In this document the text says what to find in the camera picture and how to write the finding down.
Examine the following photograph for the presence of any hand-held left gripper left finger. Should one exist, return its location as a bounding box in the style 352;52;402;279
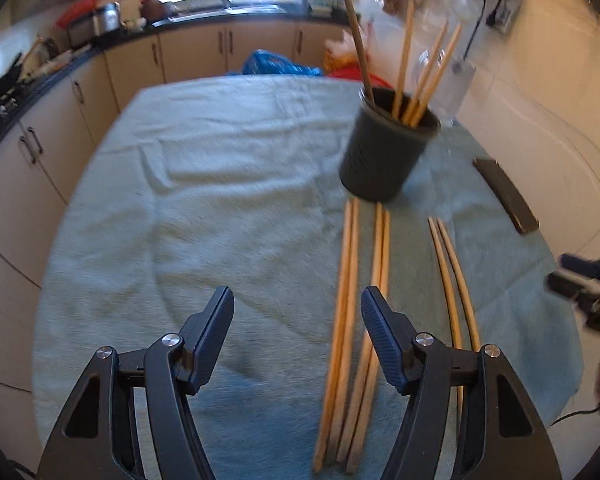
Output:
37;286;236;480

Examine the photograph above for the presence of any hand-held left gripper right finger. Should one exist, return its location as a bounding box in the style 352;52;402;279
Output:
361;285;563;480

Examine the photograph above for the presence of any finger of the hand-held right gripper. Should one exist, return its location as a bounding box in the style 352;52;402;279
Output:
545;272;600;335
559;254;600;291

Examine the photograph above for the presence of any thin wooden chopstick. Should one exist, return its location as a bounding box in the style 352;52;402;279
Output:
428;217;465;413
437;219;482;352

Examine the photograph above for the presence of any dark grey chopstick holder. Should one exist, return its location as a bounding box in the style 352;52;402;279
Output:
339;87;441;203

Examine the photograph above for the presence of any dark wooden chopstick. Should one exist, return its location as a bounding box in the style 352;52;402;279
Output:
334;0;376;108

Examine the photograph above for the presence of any black smartphone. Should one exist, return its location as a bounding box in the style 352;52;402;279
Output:
472;157;540;235

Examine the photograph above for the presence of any teal table cloth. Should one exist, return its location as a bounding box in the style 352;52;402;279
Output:
32;75;583;480

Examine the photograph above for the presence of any clear glass mug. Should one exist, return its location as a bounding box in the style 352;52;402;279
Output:
419;50;477;127

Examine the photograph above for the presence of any red plastic basin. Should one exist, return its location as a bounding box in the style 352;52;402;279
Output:
327;67;392;92

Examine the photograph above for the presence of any blue plastic bag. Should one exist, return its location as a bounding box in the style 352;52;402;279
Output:
242;50;326;77

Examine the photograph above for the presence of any white power strip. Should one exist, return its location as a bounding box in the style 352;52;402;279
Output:
495;0;525;35

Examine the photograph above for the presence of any white plastic bag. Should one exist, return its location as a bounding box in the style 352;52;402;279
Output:
324;30;366;72

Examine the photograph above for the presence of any steel sink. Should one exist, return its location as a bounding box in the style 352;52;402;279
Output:
172;2;287;23

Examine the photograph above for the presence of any brown clay pot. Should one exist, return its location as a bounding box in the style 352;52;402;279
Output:
140;0;177;22

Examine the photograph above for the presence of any silver rice cooker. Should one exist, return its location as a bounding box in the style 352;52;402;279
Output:
67;2;124;49

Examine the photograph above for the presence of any thin black cable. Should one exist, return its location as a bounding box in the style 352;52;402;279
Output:
550;406;600;427

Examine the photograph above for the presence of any black power cable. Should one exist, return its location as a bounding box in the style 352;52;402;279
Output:
461;0;499;57

